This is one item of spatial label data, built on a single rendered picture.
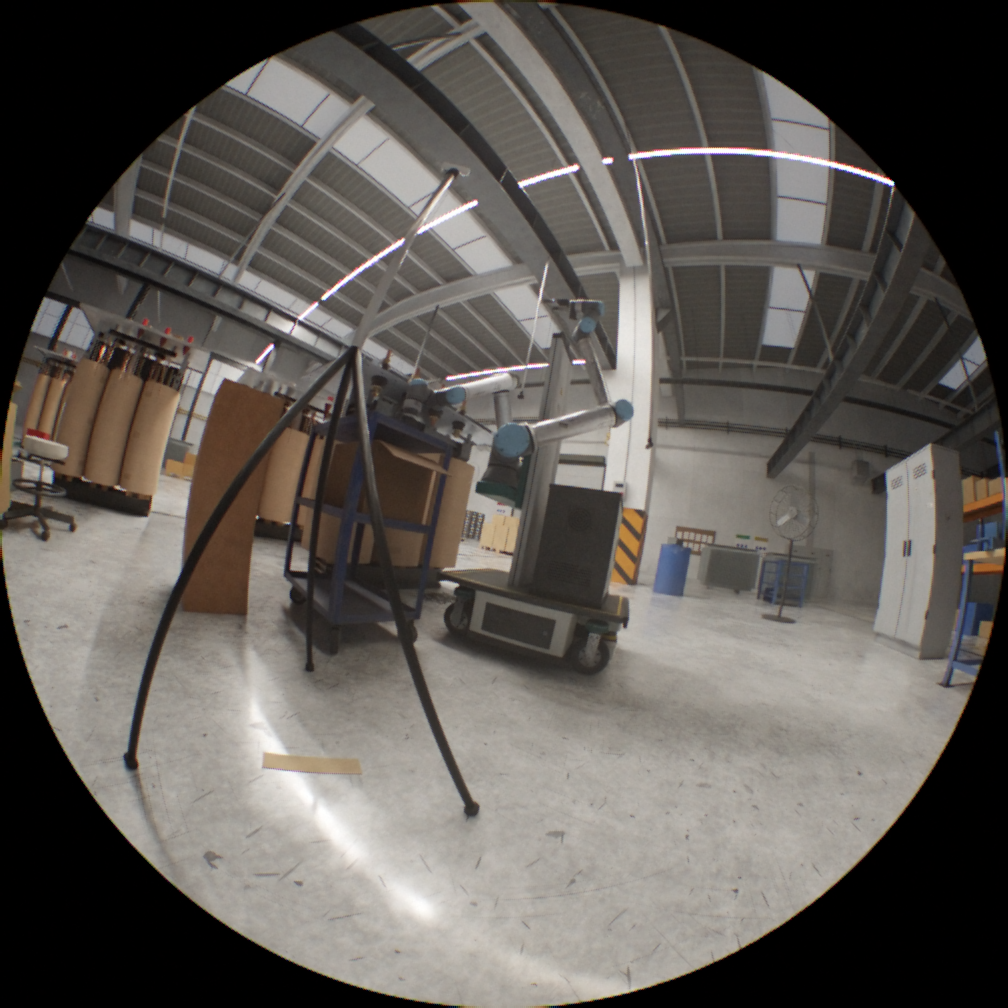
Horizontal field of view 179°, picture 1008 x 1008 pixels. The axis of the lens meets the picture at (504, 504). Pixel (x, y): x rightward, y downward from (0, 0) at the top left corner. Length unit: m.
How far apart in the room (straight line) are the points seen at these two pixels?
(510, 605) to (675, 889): 1.24
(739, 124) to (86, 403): 11.85
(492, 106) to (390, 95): 5.57
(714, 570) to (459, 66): 14.37
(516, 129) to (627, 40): 3.87
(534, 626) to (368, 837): 1.09
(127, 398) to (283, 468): 1.82
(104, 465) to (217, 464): 2.18
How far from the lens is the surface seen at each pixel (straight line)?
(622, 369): 7.76
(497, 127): 10.22
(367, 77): 4.77
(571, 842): 0.75
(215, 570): 1.46
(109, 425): 3.44
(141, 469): 3.36
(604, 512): 1.44
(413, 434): 1.29
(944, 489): 4.08
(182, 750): 0.84
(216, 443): 1.40
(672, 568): 5.89
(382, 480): 1.24
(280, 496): 3.50
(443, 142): 4.72
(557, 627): 1.41
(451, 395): 1.57
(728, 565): 9.41
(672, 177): 10.48
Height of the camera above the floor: 0.58
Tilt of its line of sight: 5 degrees up
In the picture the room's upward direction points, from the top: 11 degrees clockwise
